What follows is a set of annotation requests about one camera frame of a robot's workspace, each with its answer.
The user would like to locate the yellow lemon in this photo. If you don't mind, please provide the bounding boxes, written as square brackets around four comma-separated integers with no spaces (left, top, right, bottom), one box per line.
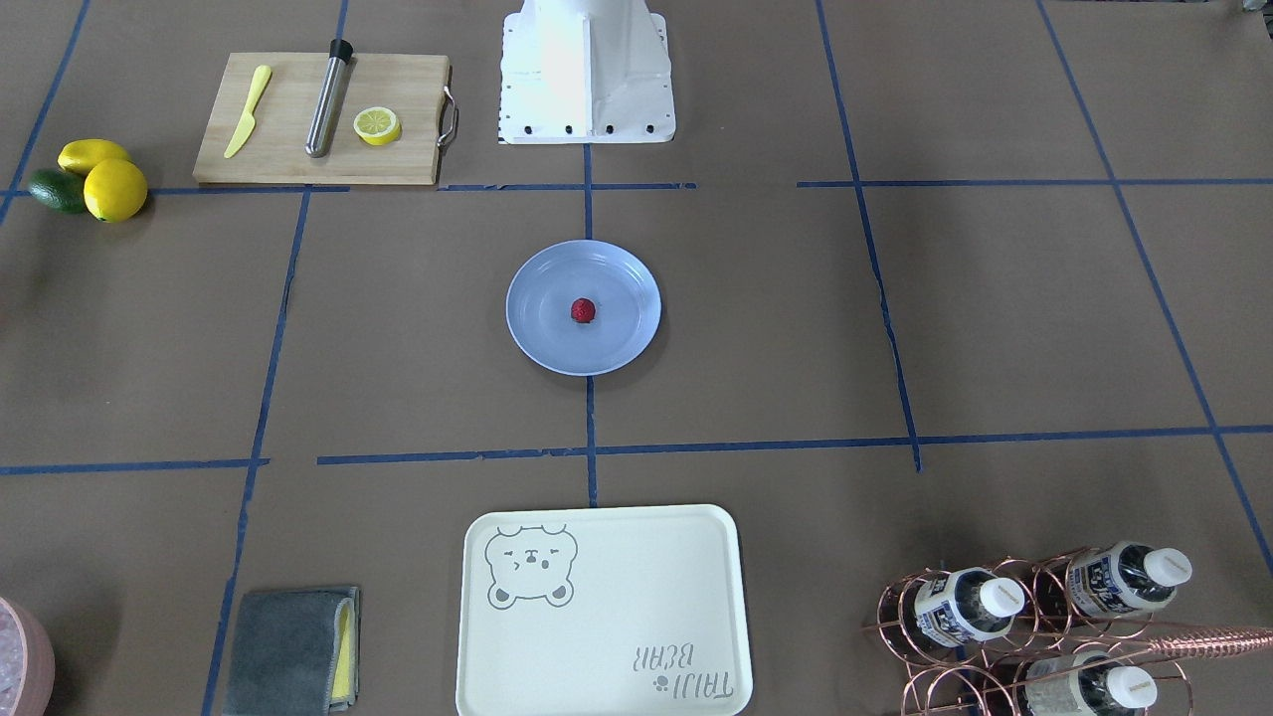
[59,138,131,177]
[84,158,149,223]

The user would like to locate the dark drink bottle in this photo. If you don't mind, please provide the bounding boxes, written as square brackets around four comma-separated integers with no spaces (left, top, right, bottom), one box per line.
[1015,648,1158,715]
[900,568,1027,651]
[1062,541,1194,620]

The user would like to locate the red strawberry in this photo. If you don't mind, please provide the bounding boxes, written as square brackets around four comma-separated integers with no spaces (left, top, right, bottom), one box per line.
[569,297,600,325]

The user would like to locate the green lime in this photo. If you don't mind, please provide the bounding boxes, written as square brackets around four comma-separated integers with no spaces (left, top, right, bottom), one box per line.
[27,169,88,217]

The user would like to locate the yellow lemon upper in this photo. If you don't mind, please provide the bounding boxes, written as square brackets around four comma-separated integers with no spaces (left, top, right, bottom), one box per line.
[59,138,131,177]

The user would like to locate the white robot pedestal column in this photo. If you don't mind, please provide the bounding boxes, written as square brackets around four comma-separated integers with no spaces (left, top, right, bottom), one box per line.
[496,1,677,145]

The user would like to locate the copper wire bottle rack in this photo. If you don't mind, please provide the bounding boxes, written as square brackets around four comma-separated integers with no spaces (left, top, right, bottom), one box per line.
[862,548,1270,715]

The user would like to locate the blue round plate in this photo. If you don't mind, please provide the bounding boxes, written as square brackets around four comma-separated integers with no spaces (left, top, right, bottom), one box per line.
[505,240,663,377]

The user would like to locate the pink bowl of ice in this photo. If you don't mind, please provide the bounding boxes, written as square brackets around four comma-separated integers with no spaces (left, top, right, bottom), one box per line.
[1,598,56,715]

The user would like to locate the yellow plastic knife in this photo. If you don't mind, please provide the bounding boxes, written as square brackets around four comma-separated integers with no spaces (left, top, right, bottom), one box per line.
[223,65,272,159]

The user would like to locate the steel cylinder muddler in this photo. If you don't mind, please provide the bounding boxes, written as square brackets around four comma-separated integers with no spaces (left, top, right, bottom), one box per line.
[304,38,354,158]

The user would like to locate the cream bear tray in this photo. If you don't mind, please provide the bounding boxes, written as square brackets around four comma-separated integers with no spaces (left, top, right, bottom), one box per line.
[454,505,754,715]

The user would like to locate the dark drink bottle middle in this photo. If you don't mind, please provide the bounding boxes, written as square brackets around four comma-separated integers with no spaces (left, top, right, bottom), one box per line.
[1062,541,1194,620]

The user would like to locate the wooden cutting board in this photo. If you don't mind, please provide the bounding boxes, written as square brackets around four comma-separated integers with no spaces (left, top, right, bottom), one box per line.
[193,54,457,185]

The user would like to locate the lemon half slice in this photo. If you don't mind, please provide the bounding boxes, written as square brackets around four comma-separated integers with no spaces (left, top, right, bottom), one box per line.
[353,107,402,147]

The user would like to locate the yellow lemon lower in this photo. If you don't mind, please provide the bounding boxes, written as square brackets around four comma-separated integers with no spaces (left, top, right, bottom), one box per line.
[84,158,149,223]

